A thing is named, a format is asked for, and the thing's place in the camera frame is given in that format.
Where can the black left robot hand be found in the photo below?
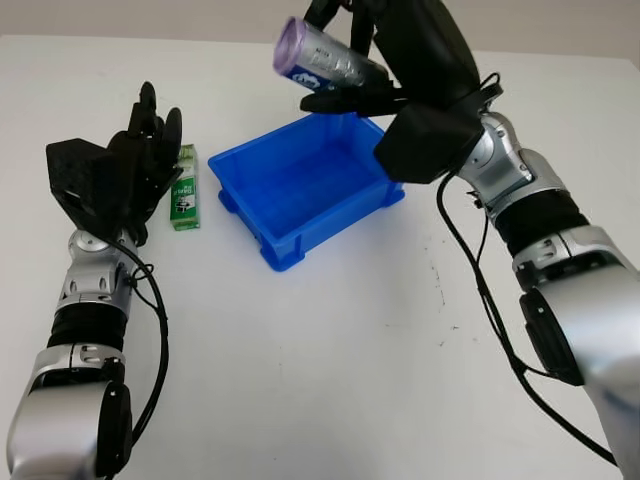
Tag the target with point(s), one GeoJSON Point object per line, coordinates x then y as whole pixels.
{"type": "Point", "coordinates": [140, 170]}

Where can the blue plastic tray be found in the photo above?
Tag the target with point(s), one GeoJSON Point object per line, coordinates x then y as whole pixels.
{"type": "Point", "coordinates": [300, 195]}

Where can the green carton box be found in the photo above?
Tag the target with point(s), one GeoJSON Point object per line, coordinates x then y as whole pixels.
{"type": "Point", "coordinates": [186, 200]}

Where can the purple capped cylindrical bottle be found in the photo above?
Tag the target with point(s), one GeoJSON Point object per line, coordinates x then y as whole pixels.
{"type": "Point", "coordinates": [325, 57]}

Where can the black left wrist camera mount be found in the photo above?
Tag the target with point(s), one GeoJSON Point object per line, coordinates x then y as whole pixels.
{"type": "Point", "coordinates": [77, 180]}

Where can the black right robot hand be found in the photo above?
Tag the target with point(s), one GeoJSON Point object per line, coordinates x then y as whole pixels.
{"type": "Point", "coordinates": [425, 55]}

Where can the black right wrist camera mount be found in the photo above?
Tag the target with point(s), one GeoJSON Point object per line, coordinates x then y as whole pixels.
{"type": "Point", "coordinates": [425, 145]}

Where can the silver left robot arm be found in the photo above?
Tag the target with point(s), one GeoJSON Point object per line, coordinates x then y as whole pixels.
{"type": "Point", "coordinates": [65, 400]}

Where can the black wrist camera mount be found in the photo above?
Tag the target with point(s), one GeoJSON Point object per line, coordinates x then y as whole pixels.
{"type": "Point", "coordinates": [77, 180]}
{"type": "Point", "coordinates": [425, 145]}

